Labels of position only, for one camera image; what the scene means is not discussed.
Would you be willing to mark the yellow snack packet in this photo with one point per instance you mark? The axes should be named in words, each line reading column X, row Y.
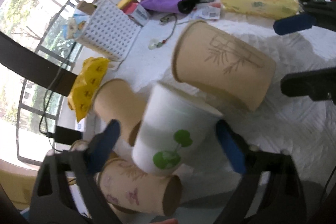
column 86, row 84

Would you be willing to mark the large brown bamboo paper cup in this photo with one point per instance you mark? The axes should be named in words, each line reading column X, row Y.
column 222, row 65

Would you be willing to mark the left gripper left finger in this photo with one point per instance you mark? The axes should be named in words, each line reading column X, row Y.
column 52, row 200

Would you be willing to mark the white embossed table cloth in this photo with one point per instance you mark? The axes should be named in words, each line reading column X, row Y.
column 304, row 128

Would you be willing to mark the small plain brown paper cup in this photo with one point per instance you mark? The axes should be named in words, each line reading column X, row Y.
column 116, row 100

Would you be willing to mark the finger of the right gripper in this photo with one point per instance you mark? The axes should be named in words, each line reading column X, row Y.
column 318, row 85
column 294, row 23

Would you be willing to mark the black power adapter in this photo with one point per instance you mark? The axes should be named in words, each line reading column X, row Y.
column 65, row 135

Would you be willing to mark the red string jade pendant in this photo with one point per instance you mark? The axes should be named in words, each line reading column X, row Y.
column 158, row 43

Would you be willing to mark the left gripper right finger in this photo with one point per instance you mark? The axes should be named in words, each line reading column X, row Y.
column 283, row 200

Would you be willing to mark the white perforated plastic basket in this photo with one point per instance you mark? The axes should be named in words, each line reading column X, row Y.
column 109, row 31

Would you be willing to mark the brown cup with pink flowers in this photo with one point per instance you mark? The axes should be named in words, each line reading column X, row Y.
column 125, row 185

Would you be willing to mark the red and white small box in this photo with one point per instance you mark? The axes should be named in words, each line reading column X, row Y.
column 136, row 12

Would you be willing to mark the white cup with green tree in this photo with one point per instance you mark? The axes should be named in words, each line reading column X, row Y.
column 173, row 126

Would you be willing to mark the blister pill pack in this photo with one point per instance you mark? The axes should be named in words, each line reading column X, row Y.
column 207, row 11

